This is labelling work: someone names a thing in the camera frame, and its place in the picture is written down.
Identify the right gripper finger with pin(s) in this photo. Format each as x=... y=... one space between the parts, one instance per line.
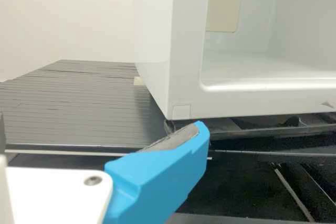
x=157 y=182

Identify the black platform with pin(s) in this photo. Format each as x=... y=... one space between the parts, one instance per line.
x=78 y=103

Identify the white incubator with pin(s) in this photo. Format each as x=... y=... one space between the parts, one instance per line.
x=183 y=51

